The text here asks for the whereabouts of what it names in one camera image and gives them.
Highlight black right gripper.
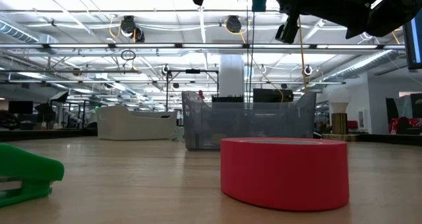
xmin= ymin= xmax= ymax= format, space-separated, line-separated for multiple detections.
xmin=267 ymin=0 xmax=350 ymax=44

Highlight red-orange tape roll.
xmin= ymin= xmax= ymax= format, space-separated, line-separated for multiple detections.
xmin=220 ymin=137 xmax=350 ymax=212

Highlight green stapler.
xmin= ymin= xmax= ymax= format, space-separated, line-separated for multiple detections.
xmin=0 ymin=143 xmax=65 ymax=209

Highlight long ceiling light strip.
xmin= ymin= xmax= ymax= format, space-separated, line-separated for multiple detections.
xmin=0 ymin=43 xmax=406 ymax=51

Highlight white square pillar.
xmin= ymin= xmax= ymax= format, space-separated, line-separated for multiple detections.
xmin=219 ymin=54 xmax=245 ymax=98

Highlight white bulb table lamp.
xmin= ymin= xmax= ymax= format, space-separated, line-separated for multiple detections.
xmin=322 ymin=87 xmax=361 ymax=142

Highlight black flat screen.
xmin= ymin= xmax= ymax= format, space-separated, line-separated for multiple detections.
xmin=253 ymin=88 xmax=295 ymax=104

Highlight black computer monitor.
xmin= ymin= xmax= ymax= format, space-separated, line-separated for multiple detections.
xmin=402 ymin=9 xmax=422 ymax=70

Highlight low black box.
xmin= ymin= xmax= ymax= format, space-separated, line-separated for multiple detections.
xmin=212 ymin=95 xmax=245 ymax=104

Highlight translucent grey plastic bin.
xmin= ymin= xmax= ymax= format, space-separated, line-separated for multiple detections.
xmin=181 ymin=91 xmax=317 ymax=152

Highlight pale plastic piece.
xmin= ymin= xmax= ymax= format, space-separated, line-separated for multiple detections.
xmin=168 ymin=126 xmax=185 ymax=142

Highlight white plastic bin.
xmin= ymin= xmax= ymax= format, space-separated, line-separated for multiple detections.
xmin=98 ymin=105 xmax=179 ymax=142

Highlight red background objects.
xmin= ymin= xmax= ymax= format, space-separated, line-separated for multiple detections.
xmin=388 ymin=117 xmax=422 ymax=136

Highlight black studio softbox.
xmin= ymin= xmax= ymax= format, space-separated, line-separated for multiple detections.
xmin=49 ymin=90 xmax=70 ymax=103

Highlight black tripod equipment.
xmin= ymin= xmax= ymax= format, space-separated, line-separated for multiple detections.
xmin=34 ymin=102 xmax=57 ymax=123

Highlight black background screen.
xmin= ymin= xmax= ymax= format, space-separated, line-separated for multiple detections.
xmin=8 ymin=100 xmax=34 ymax=115

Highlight black ceiling cord reel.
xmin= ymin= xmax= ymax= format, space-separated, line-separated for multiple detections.
xmin=225 ymin=15 xmax=243 ymax=35
xmin=119 ymin=15 xmax=146 ymax=44

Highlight yellow hanging cord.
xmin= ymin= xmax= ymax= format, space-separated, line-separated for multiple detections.
xmin=296 ymin=16 xmax=309 ymax=94

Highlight silver ventilation duct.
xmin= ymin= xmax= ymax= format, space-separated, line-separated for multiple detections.
xmin=0 ymin=19 xmax=41 ymax=44
xmin=321 ymin=49 xmax=405 ymax=84

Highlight black hanging cable coil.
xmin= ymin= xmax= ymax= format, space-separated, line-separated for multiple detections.
xmin=120 ymin=49 xmax=136 ymax=62

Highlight black metal frame rig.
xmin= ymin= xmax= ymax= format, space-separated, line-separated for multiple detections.
xmin=165 ymin=69 xmax=220 ymax=113

